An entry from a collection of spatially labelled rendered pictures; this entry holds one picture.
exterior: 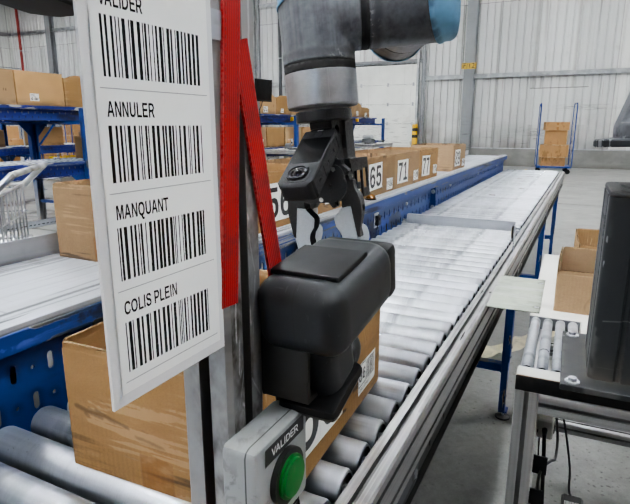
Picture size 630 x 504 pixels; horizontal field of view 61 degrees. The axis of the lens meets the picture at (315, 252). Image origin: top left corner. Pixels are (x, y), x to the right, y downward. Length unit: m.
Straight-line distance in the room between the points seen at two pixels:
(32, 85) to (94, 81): 6.37
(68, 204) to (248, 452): 1.03
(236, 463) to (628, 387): 0.79
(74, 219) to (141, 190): 1.05
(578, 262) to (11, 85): 5.75
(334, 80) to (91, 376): 0.46
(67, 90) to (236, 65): 6.56
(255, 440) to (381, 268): 0.14
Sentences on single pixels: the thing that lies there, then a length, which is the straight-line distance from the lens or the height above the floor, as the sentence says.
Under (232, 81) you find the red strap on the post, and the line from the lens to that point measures 0.32.
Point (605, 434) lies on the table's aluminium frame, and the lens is 2.16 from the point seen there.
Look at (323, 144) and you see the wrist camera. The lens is 0.66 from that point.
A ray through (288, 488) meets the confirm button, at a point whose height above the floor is 0.95.
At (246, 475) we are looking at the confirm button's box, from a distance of 0.35.
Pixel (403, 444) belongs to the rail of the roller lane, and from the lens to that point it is 0.80.
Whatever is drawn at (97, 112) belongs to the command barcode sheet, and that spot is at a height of 1.18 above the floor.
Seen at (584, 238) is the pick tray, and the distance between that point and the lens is 1.95.
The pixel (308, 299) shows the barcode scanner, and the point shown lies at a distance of 0.33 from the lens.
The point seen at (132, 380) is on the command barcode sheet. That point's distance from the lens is 0.28.
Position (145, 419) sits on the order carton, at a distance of 0.68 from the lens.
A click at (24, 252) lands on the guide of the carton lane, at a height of 0.90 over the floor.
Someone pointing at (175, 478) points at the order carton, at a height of 0.78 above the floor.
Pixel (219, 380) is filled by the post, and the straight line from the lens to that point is 0.35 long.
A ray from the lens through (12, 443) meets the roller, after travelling 0.90.
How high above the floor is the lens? 1.18
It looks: 13 degrees down
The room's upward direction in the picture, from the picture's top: straight up
